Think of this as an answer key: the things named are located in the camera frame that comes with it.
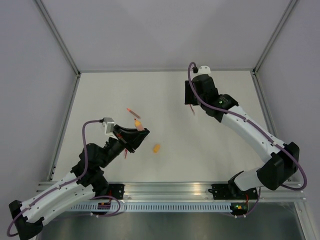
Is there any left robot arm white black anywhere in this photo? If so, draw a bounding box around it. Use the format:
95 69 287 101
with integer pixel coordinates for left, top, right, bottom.
7 124 150 240

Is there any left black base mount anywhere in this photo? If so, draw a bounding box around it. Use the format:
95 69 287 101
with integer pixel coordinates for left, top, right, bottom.
107 183 125 200

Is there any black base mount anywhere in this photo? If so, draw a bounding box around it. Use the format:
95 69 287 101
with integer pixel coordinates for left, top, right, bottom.
208 183 258 200
107 183 125 200

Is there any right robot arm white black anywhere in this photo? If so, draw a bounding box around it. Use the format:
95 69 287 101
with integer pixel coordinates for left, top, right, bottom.
184 74 300 199

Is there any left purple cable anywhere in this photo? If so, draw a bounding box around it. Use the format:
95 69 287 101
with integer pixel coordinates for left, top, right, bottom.
6 119 106 237

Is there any white slotted cable duct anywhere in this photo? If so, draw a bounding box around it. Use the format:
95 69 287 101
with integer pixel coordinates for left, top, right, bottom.
67 201 232 213

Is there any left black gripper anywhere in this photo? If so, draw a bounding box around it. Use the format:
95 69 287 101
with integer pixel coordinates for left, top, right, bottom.
99 124 150 168

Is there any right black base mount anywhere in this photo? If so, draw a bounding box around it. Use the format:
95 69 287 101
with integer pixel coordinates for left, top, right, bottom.
208 183 258 200

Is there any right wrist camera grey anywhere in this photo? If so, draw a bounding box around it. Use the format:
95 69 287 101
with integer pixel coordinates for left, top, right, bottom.
192 65 211 75

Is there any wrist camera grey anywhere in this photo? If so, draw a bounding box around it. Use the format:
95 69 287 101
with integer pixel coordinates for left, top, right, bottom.
192 65 211 75
101 117 116 139

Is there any aluminium frame post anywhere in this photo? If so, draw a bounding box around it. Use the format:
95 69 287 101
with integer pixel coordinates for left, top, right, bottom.
252 0 300 75
33 0 81 77

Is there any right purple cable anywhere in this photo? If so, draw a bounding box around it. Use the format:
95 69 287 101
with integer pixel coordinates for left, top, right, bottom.
187 61 308 192

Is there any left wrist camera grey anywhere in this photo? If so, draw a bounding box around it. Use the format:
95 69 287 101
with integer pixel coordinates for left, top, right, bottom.
101 117 116 139

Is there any slim orange-tip pen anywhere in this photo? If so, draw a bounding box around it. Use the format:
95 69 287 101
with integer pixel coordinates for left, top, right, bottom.
127 108 141 120

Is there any orange marker cap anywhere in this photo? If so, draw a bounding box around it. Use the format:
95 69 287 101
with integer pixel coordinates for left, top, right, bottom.
152 144 161 154

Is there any purple cable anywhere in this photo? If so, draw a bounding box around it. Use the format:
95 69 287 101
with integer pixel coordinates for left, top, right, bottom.
187 61 308 192
6 119 106 237

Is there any aluminium frame left post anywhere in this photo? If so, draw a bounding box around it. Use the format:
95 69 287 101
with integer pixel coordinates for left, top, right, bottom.
33 0 81 77

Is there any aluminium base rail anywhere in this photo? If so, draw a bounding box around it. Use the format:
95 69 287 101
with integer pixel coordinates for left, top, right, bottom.
37 181 307 202

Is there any aluminium frame right post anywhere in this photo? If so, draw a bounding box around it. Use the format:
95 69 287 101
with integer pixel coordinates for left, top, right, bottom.
252 0 300 75

